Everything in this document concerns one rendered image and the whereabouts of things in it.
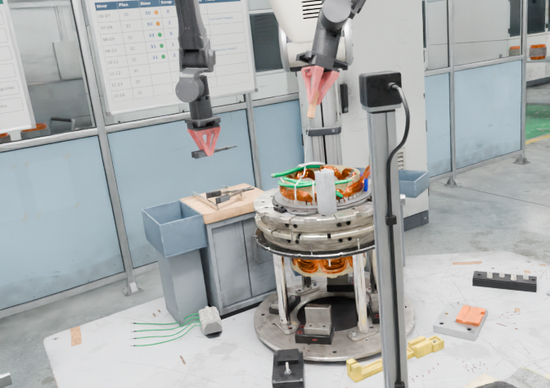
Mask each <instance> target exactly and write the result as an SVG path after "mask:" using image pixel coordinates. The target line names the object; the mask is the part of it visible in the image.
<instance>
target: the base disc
mask: <svg viewBox="0 0 550 388"><path fill-rule="evenodd" d="M315 282H316V283H317V284H318V285H319V287H320V288H319V290H318V291H314V292H311V293H309V294H306V295H303V296H300V299H301V302H300V303H299V304H298V305H297V306H296V307H295V308H294V309H293V310H292V311H291V312H290V316H291V322H296V323H297V324H296V325H295V326H296V330H297V328H298V326H299V324H300V322H299V320H298V318H297V313H298V311H299V309H300V308H301V307H302V306H303V305H305V304H307V303H308V302H310V301H312V300H316V299H319V298H323V297H328V296H344V297H349V298H354V291H352V292H327V277H315V278H311V283H312V284H313V283H315ZM300 287H302V281H299V282H295V283H292V284H290V285H288V286H287V294H288V295H294V296H298V295H297V294H296V293H295V290H296V289H297V288H300ZM369 287H371V286H370V278H365V289H366V288H369ZM276 298H277V293H273V294H271V295H270V296H268V297H267V298H266V299H265V300H264V301H263V302H262V303H261V304H260V305H259V307H258V308H257V310H256V311H255V316H254V326H255V331H256V333H257V335H258V336H259V338H260V339H261V340H262V341H263V342H264V343H265V344H266V345H268V346H269V347H271V348H272V349H274V350H276V351H277V350H288V349H299V351H303V354H304V359H306V360H312V361H324V362H333V361H345V360H350V359H360V358H364V357H367V356H370V355H373V354H377V353H380V352H381V329H380V323H379V324H373V323H372V317H371V314H369V316H368V318H367V324H368V325H373V326H375V327H376V328H377V332H376V334H373V335H371V336H367V337H365V338H363V339H361V340H358V341H353V340H351V339H350V338H349V332H350V331H353V330H355V329H357V327H353V328H350V329H348V330H344V331H338V332H334V336H333V339H332V342H331V345H318V344H302V343H295V332H296V331H295V332H294V333H291V334H286V333H285V332H284V331H283V330H282V329H281V328H280V327H279V326H278V325H277V324H276V320H277V319H278V318H279V315H276V314H270V313H269V309H268V308H269V307H270V306H271V303H272V302H274V301H275V299H276ZM404 302H405V319H406V335H407V334H408V333H409V332H410V331H411V330H412V328H413V325H414V323H415V317H416V315H415V309H414V306H413V303H412V301H411V300H410V299H409V298H408V297H407V296H406V295H405V294H404ZM308 350H309V352H308ZM323 355H324V356H323Z"/></svg>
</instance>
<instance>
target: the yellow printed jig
mask: <svg viewBox="0 0 550 388"><path fill-rule="evenodd" d="M443 348H444V340H443V339H441V338H440V337H438V336H437V335H434V336H432V337H430V338H427V339H426V338H425V337H424V336H419V337H418V338H415V339H413V340H411V341H408V347H407V353H408V359H411V358H413V357H416V358H417V359H419V358H421V357H423V356H425V355H427V354H429V353H431V352H433V353H434V352H436V351H438V350H441V349H443ZM346 366H347V376H349V377H350V378H351V379H352V380H353V381H354V382H355V383H357V382H359V381H362V380H364V379H366V378H368V377H371V376H373V375H375V374H377V373H379V372H382V371H383V367H382V359H378V360H377V361H375V362H372V363H370V364H367V365H365V366H363V367H361V365H360V364H359V363H356V361H355V360H354V359H350V360H347V361H346Z"/></svg>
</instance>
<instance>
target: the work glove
mask: <svg viewBox="0 0 550 388"><path fill-rule="evenodd" d="M474 388H550V379H549V378H547V377H545V376H543V375H541V374H539V373H537V372H534V371H532V370H529V369H528V368H518V369H517V370H516V371H515V372H514V373H513V374H512V375H511V376H510V377H508V378H507V379H504V380H501V381H494V382H491V383H488V384H484V385H482V386H477V387H474Z"/></svg>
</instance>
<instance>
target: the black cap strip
mask: <svg viewBox="0 0 550 388"><path fill-rule="evenodd" d="M492 276H493V277H492V278H488V277H487V272H482V271H474V273H473V277H472V286H480V287H488V288H496V289H504V290H512V291H527V292H535V293H537V277H536V276H529V279H523V275H518V274H516V280H515V281H513V280H511V274H509V273H505V274H504V277H499V273H492Z"/></svg>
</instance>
